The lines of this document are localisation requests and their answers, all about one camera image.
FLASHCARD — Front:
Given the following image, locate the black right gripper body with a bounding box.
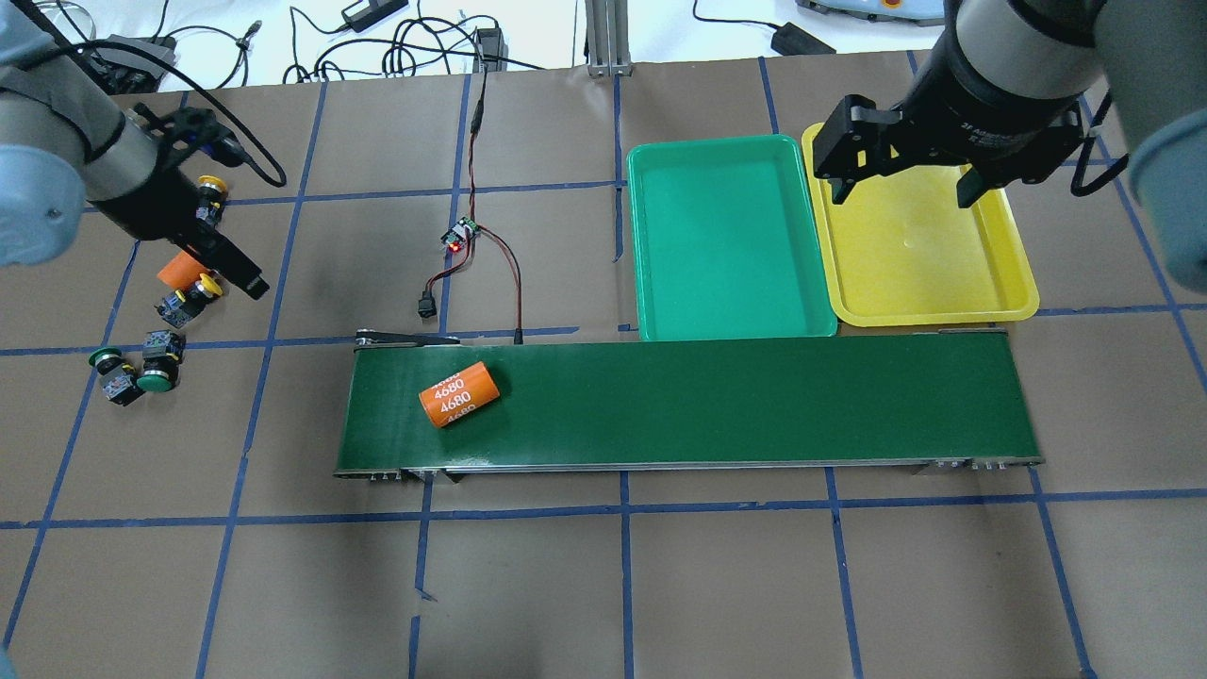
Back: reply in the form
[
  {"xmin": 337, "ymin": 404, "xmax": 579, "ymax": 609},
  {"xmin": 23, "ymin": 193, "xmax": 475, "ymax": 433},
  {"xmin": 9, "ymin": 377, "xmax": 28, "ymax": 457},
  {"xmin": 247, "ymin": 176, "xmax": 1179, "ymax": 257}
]
[{"xmin": 814, "ymin": 42, "xmax": 1086, "ymax": 188}]

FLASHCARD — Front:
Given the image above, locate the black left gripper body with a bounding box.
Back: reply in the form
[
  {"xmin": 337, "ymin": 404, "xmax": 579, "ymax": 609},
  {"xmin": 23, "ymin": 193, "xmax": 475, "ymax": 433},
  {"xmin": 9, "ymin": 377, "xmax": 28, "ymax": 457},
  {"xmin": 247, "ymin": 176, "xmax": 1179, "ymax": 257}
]
[{"xmin": 91, "ymin": 109, "xmax": 237, "ymax": 257}]

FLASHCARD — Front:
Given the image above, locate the plain orange cylinder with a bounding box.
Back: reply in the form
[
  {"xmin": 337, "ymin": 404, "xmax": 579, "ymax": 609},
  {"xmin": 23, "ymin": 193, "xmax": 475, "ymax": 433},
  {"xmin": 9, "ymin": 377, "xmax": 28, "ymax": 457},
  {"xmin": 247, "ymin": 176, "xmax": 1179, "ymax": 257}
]
[{"xmin": 157, "ymin": 251, "xmax": 214, "ymax": 289}]

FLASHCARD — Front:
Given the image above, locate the orange 4680 battery cylinder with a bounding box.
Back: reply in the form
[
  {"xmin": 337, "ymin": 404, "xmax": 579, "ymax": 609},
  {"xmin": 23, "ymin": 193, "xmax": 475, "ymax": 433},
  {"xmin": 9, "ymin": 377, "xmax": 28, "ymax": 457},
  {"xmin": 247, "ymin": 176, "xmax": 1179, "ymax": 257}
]
[{"xmin": 419, "ymin": 361, "xmax": 501, "ymax": 429}]

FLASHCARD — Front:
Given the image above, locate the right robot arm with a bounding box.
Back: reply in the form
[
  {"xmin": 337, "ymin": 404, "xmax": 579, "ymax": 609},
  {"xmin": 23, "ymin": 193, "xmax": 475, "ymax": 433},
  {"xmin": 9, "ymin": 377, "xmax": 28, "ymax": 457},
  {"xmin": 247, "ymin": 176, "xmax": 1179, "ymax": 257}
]
[{"xmin": 811, "ymin": 1, "xmax": 1206, "ymax": 292}]

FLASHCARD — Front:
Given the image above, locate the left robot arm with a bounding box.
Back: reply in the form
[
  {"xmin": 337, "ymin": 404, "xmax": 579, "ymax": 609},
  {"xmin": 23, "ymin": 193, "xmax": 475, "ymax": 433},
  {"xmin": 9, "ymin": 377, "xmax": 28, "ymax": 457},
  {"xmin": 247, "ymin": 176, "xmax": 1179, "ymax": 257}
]
[{"xmin": 1, "ymin": 1, "xmax": 288, "ymax": 298}]

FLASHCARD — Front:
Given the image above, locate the yellow plastic tray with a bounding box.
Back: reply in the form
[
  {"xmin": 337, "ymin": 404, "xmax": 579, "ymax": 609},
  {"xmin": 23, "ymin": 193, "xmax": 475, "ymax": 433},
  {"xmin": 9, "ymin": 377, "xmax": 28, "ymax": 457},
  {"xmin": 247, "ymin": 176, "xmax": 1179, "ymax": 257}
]
[{"xmin": 801, "ymin": 124, "xmax": 1040, "ymax": 328}]

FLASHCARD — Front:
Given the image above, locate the green push button right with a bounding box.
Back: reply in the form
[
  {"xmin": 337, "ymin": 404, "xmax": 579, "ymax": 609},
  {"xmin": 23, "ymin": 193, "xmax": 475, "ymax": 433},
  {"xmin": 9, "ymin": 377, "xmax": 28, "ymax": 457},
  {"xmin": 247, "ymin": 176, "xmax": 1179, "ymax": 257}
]
[{"xmin": 135, "ymin": 330, "xmax": 186, "ymax": 392}]

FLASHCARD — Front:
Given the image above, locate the green push button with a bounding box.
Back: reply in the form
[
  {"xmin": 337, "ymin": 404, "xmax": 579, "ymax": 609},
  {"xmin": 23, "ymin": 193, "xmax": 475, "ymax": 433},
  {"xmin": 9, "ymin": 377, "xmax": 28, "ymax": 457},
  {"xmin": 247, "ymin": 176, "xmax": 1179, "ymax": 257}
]
[
  {"xmin": 135, "ymin": 330, "xmax": 186, "ymax": 392},
  {"xmin": 88, "ymin": 345, "xmax": 145, "ymax": 406}
]

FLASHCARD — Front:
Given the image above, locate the green plastic tray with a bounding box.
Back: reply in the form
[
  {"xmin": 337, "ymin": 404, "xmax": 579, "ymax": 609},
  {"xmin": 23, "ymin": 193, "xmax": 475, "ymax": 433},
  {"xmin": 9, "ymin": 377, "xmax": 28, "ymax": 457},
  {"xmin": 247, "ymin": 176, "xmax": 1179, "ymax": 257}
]
[{"xmin": 626, "ymin": 134, "xmax": 839, "ymax": 343}]

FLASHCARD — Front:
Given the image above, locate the black power adapter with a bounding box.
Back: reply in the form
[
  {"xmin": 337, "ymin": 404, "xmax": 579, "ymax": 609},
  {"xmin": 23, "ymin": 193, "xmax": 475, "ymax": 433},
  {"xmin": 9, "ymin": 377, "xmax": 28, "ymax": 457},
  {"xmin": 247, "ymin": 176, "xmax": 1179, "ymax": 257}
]
[{"xmin": 769, "ymin": 23, "xmax": 836, "ymax": 55}]

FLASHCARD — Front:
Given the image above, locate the green push button left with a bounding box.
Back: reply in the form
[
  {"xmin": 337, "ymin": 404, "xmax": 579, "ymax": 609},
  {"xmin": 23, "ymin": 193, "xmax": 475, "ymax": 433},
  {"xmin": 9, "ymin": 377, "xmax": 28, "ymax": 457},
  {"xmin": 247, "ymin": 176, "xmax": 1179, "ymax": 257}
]
[{"xmin": 88, "ymin": 345, "xmax": 145, "ymax": 406}]

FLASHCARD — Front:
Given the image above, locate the green conveyor belt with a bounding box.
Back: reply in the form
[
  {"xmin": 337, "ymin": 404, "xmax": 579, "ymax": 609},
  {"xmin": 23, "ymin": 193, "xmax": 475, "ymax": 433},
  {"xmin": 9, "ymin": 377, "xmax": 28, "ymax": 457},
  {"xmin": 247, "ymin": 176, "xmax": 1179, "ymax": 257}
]
[{"xmin": 336, "ymin": 330, "xmax": 1043, "ymax": 478}]

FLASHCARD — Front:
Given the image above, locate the small circuit board red LED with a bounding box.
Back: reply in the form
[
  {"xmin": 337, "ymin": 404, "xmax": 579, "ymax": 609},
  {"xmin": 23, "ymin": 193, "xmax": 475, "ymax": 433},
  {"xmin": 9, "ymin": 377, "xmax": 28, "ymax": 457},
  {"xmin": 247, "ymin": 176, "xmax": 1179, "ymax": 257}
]
[{"xmin": 441, "ymin": 216, "xmax": 480, "ymax": 254}]

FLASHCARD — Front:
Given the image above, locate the red black wire with plug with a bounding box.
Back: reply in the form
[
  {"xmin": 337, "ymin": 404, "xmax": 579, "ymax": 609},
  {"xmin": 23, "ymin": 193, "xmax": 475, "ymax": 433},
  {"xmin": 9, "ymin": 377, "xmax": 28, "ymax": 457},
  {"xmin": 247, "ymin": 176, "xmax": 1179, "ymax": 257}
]
[{"xmin": 415, "ymin": 28, "xmax": 525, "ymax": 345}]

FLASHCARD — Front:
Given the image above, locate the aluminium frame post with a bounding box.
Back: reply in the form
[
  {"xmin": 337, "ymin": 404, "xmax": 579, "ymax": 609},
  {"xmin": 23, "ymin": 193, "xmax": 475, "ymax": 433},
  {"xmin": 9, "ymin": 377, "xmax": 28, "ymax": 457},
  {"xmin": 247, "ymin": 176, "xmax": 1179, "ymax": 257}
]
[{"xmin": 585, "ymin": 0, "xmax": 632, "ymax": 80}]

